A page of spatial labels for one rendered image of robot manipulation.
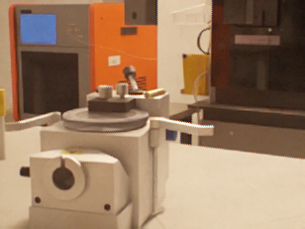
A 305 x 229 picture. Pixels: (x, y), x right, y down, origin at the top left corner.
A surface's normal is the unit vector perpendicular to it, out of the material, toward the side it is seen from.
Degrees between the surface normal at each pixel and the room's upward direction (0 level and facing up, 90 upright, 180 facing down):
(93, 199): 90
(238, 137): 90
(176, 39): 90
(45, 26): 90
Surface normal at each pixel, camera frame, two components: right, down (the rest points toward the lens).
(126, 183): 0.96, 0.05
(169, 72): -0.48, 0.16
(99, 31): 0.88, 0.09
